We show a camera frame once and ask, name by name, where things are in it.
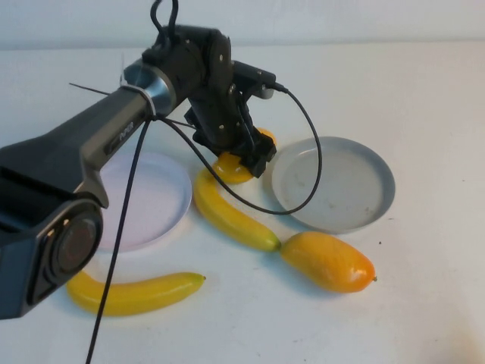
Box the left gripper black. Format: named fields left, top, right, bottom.
left=184, top=85, right=277, bottom=179

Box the small yellow mango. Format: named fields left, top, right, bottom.
left=211, top=127, right=278, bottom=186

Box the yellow plastic banana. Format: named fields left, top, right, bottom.
left=66, top=271, right=207, bottom=318
left=192, top=168, right=282, bottom=254

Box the large orange-tipped mango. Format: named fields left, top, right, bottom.
left=280, top=231, right=378, bottom=293

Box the grey round plate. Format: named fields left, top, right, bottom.
left=271, top=136, right=396, bottom=234

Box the pink round plate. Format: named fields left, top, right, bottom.
left=96, top=151, right=193, bottom=254

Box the black zip tie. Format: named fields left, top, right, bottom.
left=69, top=83, right=114, bottom=96
left=162, top=116, right=198, bottom=132

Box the white zip tie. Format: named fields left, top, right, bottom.
left=118, top=52, right=158, bottom=119

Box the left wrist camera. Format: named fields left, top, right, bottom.
left=231, top=60, right=277, bottom=100

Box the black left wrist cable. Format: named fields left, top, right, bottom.
left=150, top=0, right=181, bottom=45

